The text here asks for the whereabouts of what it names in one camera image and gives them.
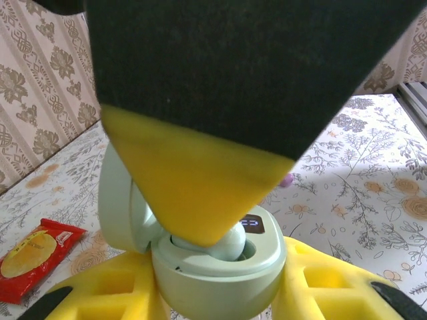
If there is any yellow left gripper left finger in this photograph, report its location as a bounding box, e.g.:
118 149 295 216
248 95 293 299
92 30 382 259
19 249 173 320

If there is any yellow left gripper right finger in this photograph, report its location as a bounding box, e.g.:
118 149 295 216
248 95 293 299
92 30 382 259
272 235 427 320

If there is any mint green earbud charging case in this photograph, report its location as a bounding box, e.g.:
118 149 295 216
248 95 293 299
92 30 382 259
98 143 288 320

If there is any red snack packet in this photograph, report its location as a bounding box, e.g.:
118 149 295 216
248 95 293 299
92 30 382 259
0 218 89 306

